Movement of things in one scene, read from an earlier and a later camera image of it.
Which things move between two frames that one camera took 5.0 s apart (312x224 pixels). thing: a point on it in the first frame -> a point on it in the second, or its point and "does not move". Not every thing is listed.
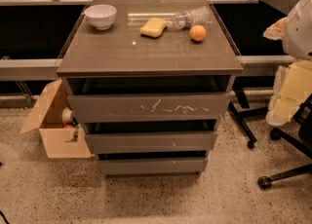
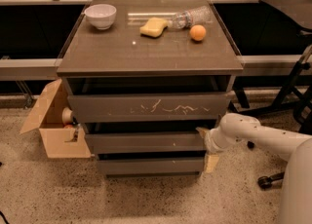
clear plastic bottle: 190,18 does not move
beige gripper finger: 276,30 -> 204,132
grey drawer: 145,142 does not move
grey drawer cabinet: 150,80 does not move
